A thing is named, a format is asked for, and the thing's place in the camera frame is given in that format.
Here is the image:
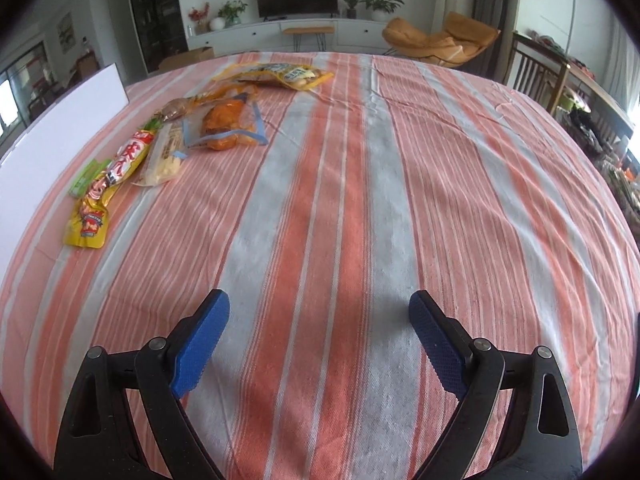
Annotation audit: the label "white board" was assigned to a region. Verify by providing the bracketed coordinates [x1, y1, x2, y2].
[0, 62, 128, 273]

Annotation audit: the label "red flowers in vase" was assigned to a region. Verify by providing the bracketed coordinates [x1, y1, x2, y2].
[188, 3, 210, 36]

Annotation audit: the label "small wooden bench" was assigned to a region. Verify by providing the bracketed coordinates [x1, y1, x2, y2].
[281, 25, 335, 52]

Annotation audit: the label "clear packet with orange meat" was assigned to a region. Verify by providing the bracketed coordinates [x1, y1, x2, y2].
[181, 92, 269, 152]

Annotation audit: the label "large green potted plant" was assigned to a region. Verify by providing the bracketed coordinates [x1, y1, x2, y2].
[359, 0, 405, 23]

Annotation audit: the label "white television cabinet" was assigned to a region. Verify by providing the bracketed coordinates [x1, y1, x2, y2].
[186, 16, 397, 57]

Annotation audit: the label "brown packet with green edge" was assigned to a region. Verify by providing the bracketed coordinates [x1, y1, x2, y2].
[145, 97, 202, 131]

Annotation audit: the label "cardboard box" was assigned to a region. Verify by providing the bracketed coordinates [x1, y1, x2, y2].
[158, 46, 216, 72]

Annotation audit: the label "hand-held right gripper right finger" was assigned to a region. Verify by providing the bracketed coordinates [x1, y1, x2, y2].
[408, 290, 583, 480]

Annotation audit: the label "orange lounge chair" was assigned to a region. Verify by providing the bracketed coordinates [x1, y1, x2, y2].
[381, 11, 502, 69]

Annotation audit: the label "wooden dining chair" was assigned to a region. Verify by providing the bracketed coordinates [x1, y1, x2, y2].
[502, 31, 572, 112]

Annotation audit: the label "packet of white strips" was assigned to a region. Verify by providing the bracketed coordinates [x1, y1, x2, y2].
[131, 121, 190, 189]

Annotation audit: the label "framed wall picture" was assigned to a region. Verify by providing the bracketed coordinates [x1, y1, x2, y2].
[57, 12, 76, 54]

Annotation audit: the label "orange striped tablecloth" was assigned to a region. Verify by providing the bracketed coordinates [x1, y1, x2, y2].
[0, 50, 640, 480]

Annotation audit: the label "dark dining table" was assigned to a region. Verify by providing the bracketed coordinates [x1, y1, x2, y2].
[547, 52, 640, 171]

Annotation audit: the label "dark display cabinet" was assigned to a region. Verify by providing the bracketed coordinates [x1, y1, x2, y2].
[124, 0, 189, 74]

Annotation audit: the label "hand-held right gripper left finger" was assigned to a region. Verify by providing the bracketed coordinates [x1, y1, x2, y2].
[54, 289, 231, 480]

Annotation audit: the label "leafy plant in glass vase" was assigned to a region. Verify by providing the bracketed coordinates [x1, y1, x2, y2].
[217, 0, 249, 29]

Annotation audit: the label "green snack packet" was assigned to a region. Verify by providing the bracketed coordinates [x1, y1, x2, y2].
[67, 159, 114, 199]

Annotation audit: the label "yellow and red sausage packet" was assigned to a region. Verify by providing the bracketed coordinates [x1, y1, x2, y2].
[62, 129, 160, 249]

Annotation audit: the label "yellow packet of eggs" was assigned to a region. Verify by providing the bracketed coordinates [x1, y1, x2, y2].
[210, 61, 334, 92]

